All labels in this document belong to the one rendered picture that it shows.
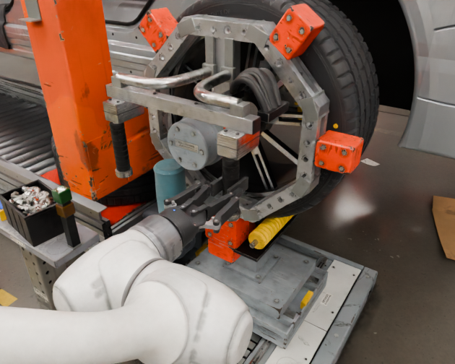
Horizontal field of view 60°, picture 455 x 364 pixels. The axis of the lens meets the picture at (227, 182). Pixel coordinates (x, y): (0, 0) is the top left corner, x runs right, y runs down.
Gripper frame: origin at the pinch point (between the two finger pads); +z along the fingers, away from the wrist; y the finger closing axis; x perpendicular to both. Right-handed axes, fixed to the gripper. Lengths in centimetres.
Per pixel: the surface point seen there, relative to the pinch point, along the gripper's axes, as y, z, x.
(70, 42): -60, 10, 21
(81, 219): -85, 16, -53
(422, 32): 21, 59, 25
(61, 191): -55, -7, -17
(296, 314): 6, 32, -66
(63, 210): -54, -8, -23
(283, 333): 6, 23, -66
